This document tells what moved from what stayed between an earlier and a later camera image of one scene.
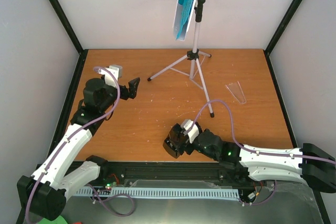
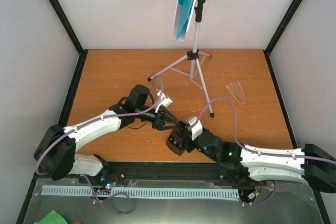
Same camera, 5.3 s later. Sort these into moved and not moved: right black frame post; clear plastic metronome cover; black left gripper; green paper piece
Moved: black left gripper
Not moved: green paper piece; right black frame post; clear plastic metronome cover
